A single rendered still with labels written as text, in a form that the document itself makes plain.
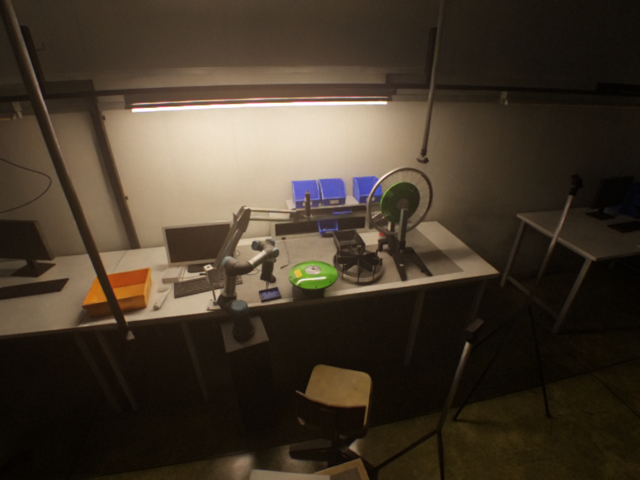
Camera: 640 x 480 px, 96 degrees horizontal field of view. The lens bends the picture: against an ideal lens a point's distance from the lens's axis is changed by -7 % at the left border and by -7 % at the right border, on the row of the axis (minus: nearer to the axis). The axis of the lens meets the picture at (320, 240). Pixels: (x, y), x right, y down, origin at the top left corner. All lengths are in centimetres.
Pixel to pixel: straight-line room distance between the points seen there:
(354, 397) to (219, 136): 200
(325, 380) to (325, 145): 174
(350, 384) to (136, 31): 257
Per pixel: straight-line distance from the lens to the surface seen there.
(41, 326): 245
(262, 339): 188
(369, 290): 211
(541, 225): 365
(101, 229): 303
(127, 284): 249
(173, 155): 263
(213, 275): 192
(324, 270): 196
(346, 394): 192
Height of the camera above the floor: 219
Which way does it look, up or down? 29 degrees down
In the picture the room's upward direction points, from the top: straight up
